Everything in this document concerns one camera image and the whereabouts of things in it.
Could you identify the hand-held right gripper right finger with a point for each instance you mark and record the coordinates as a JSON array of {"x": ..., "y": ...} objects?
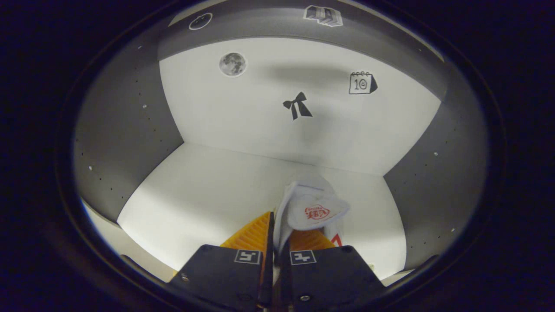
[{"x": 329, "y": 277}]

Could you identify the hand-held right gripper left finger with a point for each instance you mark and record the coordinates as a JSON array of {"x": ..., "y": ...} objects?
[{"x": 225, "y": 277}]

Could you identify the white sneaker shoe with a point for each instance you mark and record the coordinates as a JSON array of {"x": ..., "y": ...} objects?
[{"x": 312, "y": 203}]

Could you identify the grey shoe cabinet door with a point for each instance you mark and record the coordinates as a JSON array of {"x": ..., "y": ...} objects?
[{"x": 130, "y": 251}]

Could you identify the grey shoe cabinet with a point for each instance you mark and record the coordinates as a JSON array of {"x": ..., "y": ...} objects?
[{"x": 269, "y": 117}]

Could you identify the white cabinet shelf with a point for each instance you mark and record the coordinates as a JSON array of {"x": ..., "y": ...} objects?
[{"x": 208, "y": 195}]

